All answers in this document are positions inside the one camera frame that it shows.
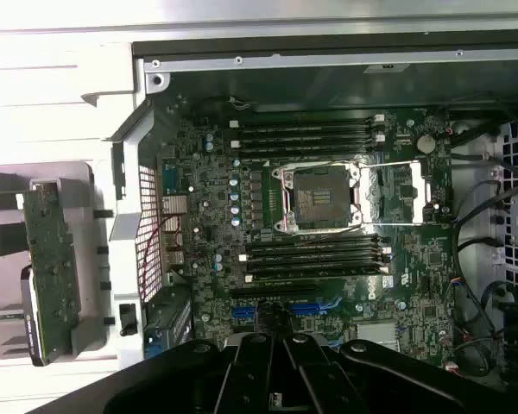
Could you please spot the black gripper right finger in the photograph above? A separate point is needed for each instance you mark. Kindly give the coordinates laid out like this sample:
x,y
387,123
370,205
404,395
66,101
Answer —
x,y
384,388

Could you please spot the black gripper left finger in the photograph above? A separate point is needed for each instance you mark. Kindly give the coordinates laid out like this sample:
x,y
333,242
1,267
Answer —
x,y
164,388

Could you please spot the silver chipset heatsink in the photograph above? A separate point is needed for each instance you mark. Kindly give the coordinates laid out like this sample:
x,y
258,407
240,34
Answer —
x,y
377,336

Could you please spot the black RAM slot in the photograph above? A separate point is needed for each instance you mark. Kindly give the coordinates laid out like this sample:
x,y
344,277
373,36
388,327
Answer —
x,y
311,261
306,149
311,271
306,129
306,139
306,119
311,242
311,252

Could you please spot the black expansion slot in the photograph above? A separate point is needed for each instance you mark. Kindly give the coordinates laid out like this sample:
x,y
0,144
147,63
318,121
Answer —
x,y
276,290

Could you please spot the green motherboard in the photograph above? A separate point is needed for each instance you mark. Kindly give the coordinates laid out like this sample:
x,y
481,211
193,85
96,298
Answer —
x,y
207,207

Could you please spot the CPU socket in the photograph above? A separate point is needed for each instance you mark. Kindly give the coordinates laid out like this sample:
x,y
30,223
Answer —
x,y
319,198

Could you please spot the silver socket cover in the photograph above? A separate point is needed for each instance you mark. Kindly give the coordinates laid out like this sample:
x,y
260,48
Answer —
x,y
416,190

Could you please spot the grey parts rack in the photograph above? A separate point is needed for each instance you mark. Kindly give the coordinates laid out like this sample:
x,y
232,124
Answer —
x,y
95,190

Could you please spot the round coin battery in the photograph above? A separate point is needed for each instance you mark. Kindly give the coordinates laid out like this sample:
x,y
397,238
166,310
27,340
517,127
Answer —
x,y
425,142

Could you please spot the black and grey PC case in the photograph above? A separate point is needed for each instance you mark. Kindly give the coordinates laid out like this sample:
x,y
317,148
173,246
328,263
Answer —
x,y
371,60

